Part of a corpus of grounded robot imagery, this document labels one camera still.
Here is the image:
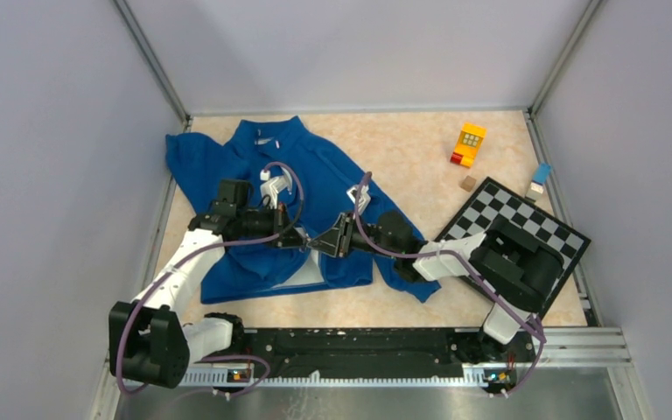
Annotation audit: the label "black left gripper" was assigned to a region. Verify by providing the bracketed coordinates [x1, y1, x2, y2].
[237, 201, 307, 248]

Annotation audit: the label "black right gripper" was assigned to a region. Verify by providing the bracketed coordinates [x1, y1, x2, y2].
[307, 210, 399, 260]

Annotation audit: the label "blue zip jacket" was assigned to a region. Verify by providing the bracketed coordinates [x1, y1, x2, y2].
[165, 116, 440, 305]

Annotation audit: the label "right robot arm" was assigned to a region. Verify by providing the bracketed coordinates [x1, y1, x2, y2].
[306, 211, 564, 361]

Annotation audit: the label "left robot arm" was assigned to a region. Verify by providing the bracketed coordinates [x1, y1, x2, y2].
[108, 175, 306, 389]

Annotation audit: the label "small brown wooden cube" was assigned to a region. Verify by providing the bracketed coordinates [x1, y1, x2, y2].
[459, 176, 477, 193]

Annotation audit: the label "black white checkerboard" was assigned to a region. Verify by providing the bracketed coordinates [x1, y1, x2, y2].
[436, 177, 591, 318]

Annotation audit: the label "yellow red toy block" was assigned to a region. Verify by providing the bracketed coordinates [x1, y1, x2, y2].
[450, 122, 487, 168]

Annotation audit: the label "blue white small block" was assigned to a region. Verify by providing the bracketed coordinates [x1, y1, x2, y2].
[525, 163, 552, 202]

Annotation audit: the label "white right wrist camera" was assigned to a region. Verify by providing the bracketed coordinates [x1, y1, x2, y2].
[346, 185, 371, 214]

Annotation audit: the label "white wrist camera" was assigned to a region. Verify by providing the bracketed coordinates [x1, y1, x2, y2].
[346, 185, 371, 214]
[260, 169, 293, 208]

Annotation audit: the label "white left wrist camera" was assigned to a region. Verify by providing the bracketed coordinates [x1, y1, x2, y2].
[260, 169, 293, 208]

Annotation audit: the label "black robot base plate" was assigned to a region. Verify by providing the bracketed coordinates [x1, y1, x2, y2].
[191, 325, 537, 381]

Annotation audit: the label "aluminium frame rail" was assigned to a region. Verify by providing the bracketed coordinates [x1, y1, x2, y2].
[103, 324, 633, 389]

